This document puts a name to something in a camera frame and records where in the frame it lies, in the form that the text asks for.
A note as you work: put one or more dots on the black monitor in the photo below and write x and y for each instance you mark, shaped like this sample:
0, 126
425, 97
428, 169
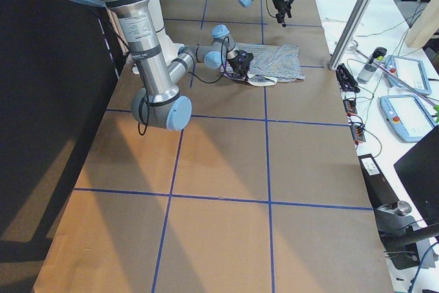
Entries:
417, 170

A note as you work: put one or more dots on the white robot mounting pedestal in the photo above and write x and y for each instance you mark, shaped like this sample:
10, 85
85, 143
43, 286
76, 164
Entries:
164, 32

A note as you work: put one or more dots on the blue teach pendant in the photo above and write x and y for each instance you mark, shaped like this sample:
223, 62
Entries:
411, 71
407, 116

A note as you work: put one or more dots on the near blue teach pendant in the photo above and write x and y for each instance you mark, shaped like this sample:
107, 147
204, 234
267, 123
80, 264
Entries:
407, 116

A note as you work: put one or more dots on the black spare gripper on table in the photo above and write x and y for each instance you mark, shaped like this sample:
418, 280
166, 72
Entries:
346, 79

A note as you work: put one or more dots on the black box with white label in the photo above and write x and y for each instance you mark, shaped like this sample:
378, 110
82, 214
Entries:
380, 193

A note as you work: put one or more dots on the orange black connector block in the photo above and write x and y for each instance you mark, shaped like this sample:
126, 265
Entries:
355, 122

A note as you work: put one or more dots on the aluminium frame post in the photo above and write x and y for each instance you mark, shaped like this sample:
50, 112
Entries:
347, 34

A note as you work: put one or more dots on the far blue teach pendant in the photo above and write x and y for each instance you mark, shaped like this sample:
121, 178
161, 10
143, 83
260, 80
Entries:
411, 71

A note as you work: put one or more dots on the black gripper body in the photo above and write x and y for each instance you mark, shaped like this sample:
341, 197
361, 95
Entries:
236, 63
280, 5

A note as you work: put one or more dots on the striped polo shirt white collar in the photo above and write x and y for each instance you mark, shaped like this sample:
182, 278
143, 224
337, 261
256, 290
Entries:
270, 65

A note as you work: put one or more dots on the brown paper table cover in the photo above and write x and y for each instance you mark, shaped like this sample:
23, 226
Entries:
261, 192

